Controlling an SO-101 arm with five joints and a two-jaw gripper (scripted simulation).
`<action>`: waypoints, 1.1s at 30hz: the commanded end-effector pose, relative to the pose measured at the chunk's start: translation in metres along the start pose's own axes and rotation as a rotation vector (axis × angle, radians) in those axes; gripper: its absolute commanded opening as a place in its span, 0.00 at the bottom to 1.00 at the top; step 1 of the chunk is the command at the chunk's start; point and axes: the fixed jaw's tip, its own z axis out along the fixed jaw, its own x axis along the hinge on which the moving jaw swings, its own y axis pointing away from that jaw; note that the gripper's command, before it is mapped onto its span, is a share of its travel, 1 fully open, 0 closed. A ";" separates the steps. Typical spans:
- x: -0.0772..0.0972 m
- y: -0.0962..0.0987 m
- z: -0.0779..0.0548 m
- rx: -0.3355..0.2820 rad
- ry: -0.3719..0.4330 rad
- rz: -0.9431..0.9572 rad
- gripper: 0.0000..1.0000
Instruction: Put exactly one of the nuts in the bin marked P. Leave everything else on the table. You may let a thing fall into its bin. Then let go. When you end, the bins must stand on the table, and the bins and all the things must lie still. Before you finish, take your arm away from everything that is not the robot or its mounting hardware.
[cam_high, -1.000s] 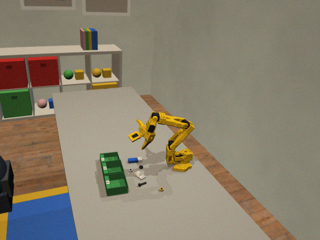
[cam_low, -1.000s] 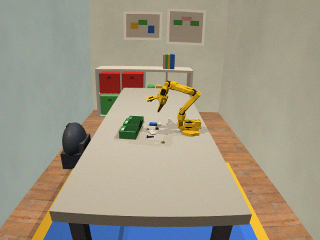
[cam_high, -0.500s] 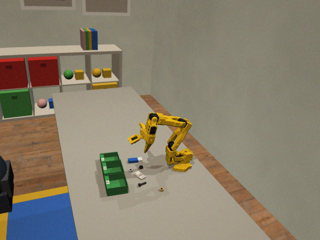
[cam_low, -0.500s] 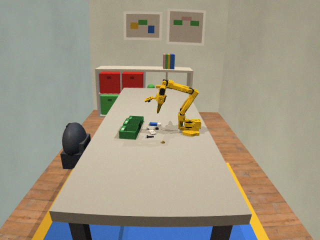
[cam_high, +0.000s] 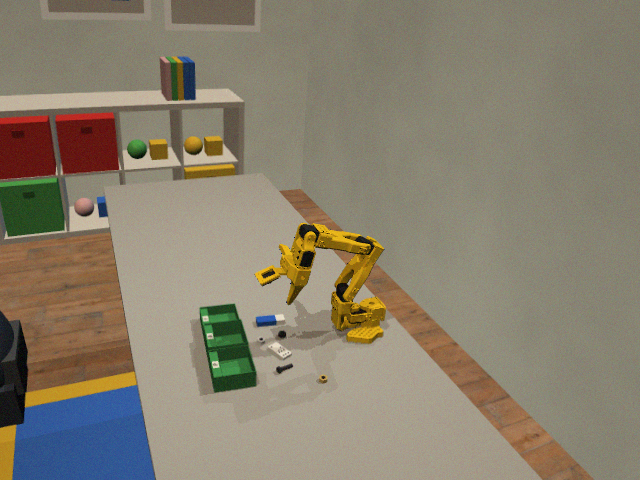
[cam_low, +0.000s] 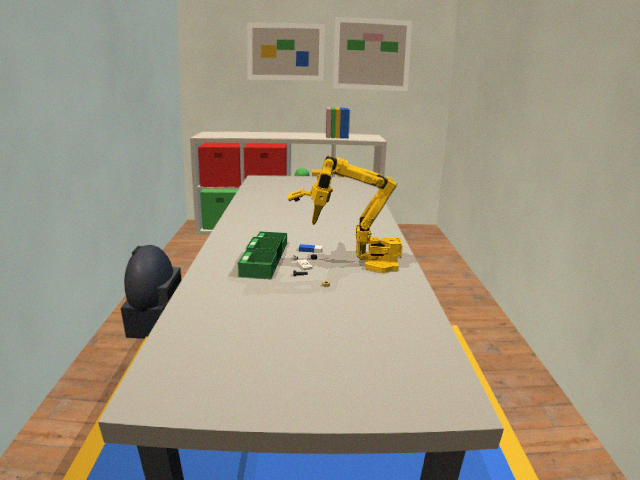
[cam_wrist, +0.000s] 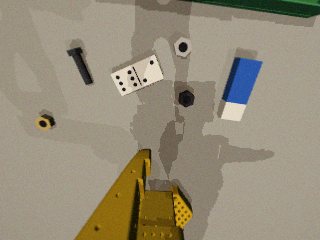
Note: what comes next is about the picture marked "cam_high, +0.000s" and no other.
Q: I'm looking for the black bolt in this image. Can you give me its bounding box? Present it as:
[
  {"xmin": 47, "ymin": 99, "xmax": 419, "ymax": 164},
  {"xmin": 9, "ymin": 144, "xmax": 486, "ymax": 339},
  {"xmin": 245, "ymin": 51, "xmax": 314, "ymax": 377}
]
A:
[{"xmin": 276, "ymin": 363, "xmax": 293, "ymax": 374}]

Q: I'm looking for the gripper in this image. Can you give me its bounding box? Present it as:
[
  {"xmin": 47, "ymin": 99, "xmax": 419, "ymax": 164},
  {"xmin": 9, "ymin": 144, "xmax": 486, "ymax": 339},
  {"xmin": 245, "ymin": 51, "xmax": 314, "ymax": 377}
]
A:
[{"xmin": 255, "ymin": 244, "xmax": 311, "ymax": 305}]

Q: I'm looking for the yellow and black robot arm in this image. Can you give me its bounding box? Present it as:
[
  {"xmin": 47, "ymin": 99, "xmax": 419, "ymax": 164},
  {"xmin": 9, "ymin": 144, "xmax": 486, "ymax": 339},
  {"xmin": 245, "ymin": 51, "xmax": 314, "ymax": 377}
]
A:
[{"xmin": 291, "ymin": 223, "xmax": 384, "ymax": 344}]

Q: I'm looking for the green rack of bins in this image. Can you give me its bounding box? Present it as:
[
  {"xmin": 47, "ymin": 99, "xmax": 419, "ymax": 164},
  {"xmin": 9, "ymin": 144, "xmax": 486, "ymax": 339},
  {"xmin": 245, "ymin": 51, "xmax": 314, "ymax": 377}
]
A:
[{"xmin": 199, "ymin": 303, "xmax": 256, "ymax": 393}]

